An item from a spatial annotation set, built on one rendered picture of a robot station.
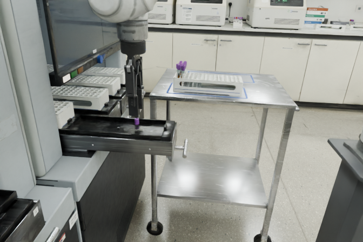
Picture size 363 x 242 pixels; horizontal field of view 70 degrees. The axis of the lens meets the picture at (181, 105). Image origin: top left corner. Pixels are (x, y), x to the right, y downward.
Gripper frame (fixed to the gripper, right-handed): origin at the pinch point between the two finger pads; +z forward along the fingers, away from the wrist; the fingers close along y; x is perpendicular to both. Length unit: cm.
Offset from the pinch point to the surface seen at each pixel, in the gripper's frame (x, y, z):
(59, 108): -23.2, 5.2, 1.4
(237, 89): 36.8, -28.2, 3.0
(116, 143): -3.4, 10.9, 9.2
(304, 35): 133, -229, 4
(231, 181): 41, -40, 60
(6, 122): -20.2, 30.8, -6.7
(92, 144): -11.0, 11.0, 10.0
